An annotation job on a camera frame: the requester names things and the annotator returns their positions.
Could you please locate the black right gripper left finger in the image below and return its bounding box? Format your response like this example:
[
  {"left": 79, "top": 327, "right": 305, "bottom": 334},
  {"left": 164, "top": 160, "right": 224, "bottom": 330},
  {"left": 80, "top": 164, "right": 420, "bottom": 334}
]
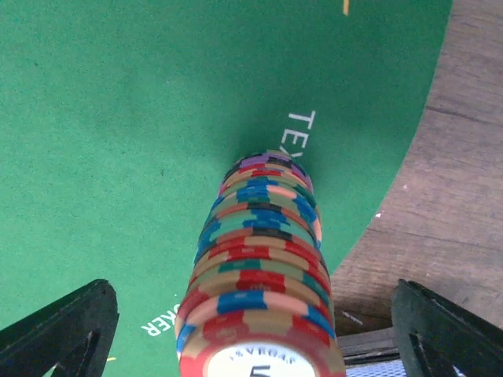
[{"left": 1, "top": 279, "right": 119, "bottom": 376}]

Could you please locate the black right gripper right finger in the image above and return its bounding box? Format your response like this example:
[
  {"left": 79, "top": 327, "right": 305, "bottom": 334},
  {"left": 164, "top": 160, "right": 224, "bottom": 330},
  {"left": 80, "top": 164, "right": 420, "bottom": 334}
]
[{"left": 391, "top": 279, "right": 502, "bottom": 376}]

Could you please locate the blue patterned card deck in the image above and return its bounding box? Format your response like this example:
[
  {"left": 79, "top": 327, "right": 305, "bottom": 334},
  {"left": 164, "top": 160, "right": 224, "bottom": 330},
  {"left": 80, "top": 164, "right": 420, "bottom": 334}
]
[{"left": 345, "top": 359, "right": 467, "bottom": 377}]

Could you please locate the round green poker mat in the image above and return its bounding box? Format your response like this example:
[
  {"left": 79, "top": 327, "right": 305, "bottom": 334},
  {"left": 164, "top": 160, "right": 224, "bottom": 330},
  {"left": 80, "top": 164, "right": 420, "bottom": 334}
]
[{"left": 1, "top": 1, "right": 452, "bottom": 376}]

